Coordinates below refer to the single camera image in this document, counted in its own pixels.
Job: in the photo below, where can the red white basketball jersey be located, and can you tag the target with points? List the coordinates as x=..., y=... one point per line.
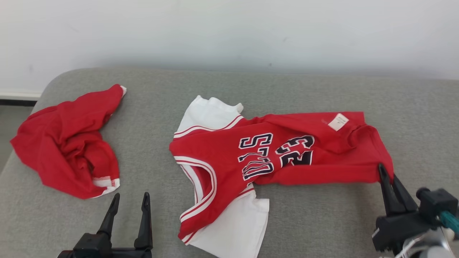
x=222, y=157

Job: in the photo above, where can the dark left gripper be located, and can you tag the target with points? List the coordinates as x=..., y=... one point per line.
x=132, y=253

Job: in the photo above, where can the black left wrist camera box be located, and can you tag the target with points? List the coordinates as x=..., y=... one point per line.
x=89, y=247

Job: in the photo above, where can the red basketball shorts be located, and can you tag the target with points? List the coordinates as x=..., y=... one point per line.
x=61, y=143

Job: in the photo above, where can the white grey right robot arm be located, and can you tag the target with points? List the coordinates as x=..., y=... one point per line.
x=437, y=247

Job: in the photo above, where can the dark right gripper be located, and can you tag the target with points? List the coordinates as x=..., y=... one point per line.
x=401, y=227

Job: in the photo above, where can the white black wall baseboard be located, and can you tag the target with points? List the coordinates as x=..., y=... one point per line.
x=18, y=96

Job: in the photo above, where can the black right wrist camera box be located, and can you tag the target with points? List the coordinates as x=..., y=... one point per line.
x=435, y=204

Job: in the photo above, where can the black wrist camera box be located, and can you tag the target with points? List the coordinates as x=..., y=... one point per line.
x=435, y=204
x=89, y=247

